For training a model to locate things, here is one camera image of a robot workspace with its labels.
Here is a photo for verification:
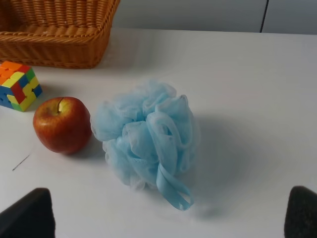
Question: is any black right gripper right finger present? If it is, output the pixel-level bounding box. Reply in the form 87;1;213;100
284;186;317;238

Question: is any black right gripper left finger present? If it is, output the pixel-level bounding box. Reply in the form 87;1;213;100
0;188;56;238

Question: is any blue mesh bath loofah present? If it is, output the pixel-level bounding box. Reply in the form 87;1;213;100
91;81;200;211

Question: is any red apple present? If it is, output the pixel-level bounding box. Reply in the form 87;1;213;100
33;97;92;154

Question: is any woven wicker basket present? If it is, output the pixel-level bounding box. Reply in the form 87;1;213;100
0;0;120;69

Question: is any multicolour puzzle cube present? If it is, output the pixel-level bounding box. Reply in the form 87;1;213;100
0;61;43;112

